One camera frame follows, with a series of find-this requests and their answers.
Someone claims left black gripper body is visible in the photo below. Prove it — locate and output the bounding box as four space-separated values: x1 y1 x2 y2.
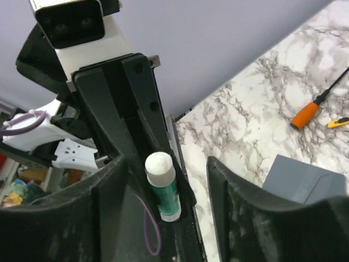
16 26 196 261

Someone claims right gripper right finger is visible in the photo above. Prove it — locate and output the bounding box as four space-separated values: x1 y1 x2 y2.
207 156 348 261

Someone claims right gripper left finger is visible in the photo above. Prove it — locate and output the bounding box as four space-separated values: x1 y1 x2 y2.
1 157 128 261

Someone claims green white glue stick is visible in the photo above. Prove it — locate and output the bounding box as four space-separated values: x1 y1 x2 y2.
145 152 182 223

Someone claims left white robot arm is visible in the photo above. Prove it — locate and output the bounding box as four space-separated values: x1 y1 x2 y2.
1 26 204 261

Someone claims yellow utility knife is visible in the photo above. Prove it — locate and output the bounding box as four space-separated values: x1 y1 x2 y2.
327 116 349 129

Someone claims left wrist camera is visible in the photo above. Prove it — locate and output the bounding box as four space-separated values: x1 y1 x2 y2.
30 0 132 80

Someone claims orange handled screwdriver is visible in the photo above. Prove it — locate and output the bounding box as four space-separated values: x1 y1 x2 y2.
290 68 348 130

